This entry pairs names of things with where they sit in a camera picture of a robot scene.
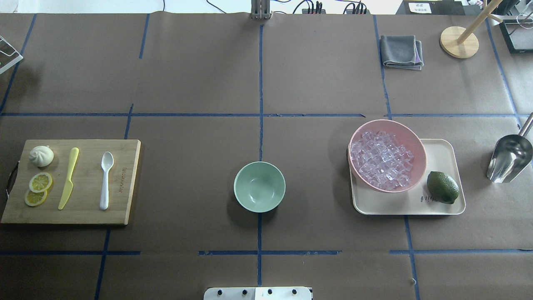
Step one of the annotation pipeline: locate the black framed box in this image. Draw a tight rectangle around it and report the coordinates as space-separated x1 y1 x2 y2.
499 20 533 54

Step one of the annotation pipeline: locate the pink bowl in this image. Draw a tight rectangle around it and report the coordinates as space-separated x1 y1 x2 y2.
348 119 428 193

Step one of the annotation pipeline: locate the bamboo cutting board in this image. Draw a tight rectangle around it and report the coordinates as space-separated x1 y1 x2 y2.
1 139 141 225

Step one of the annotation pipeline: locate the green bowl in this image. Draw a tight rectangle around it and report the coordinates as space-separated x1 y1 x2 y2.
233 161 286 213

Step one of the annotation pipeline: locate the pile of clear ice cubes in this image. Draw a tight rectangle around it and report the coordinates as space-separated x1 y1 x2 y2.
349 131 414 190

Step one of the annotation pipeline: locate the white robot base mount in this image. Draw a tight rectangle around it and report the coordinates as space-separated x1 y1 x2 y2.
203 286 314 300

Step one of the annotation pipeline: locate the white plastic spoon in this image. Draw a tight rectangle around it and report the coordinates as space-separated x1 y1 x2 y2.
99 152 114 210

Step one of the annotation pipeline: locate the cream plastic tray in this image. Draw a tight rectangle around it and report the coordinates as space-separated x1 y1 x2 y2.
351 139 466 216

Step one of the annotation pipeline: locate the grey folded cloth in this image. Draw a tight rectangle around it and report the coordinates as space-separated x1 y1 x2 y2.
379 35 424 70

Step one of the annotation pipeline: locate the metal ice scoop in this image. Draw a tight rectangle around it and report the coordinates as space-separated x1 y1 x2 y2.
486 113 533 183

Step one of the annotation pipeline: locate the lemon slice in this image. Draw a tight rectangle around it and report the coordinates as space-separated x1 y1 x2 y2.
24 189 48 207
29 172 53 193

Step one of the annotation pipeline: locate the green lime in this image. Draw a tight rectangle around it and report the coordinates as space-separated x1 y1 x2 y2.
426 171 460 205

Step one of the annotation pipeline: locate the grey metal post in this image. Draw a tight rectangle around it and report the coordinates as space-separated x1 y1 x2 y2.
251 0 272 20

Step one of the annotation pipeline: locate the wooden stand with round base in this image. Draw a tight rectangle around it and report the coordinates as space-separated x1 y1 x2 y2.
439 0 503 59

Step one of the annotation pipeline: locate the lower lemon slice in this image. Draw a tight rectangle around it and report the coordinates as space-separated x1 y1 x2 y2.
24 189 48 207

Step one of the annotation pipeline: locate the upper lemon slice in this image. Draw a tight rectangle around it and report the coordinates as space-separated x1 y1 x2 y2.
29 172 53 193

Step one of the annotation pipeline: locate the yellow plastic knife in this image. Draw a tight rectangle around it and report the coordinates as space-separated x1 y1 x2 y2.
58 147 80 210

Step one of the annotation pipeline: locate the white clear container edge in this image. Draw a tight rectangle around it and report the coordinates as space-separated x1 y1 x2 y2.
0 36 23 74

